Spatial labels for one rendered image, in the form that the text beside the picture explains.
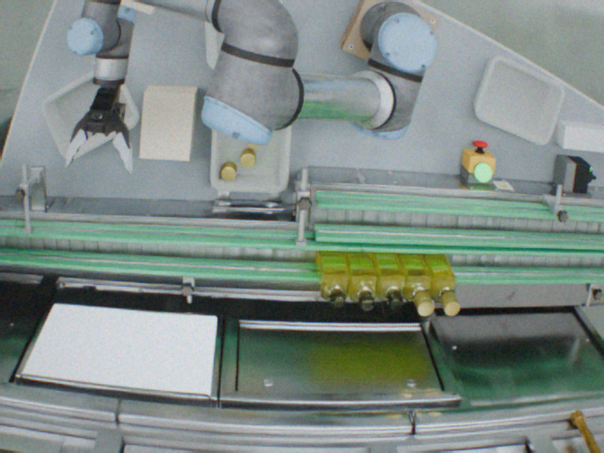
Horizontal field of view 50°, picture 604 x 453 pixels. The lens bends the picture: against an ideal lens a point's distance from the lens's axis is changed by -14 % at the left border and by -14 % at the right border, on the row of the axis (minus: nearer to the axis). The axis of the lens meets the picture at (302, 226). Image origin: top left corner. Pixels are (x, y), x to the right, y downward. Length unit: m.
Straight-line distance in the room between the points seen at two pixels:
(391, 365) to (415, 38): 0.66
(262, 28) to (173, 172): 0.78
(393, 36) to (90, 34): 0.58
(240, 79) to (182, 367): 0.63
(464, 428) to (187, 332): 0.63
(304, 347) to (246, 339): 0.12
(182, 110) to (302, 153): 0.31
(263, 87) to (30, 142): 0.90
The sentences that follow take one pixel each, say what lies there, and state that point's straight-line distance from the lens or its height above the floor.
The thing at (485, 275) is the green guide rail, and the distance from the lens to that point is 1.73.
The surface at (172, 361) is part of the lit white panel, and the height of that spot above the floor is 1.20.
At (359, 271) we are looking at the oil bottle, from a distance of 1.53.
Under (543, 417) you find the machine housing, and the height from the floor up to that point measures 1.39.
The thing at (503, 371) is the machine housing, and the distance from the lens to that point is 1.61.
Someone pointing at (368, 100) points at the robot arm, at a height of 1.13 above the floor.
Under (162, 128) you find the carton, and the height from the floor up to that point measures 0.83.
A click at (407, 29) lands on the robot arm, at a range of 1.40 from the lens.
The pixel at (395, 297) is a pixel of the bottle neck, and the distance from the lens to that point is 1.47.
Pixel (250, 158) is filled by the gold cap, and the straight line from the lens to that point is 1.68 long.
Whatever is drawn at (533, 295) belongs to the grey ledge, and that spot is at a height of 0.88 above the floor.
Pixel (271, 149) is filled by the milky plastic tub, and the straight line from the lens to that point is 1.72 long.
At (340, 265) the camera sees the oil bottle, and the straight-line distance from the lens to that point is 1.55.
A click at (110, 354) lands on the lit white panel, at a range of 1.50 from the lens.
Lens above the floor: 2.43
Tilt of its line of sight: 68 degrees down
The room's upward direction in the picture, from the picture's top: 173 degrees clockwise
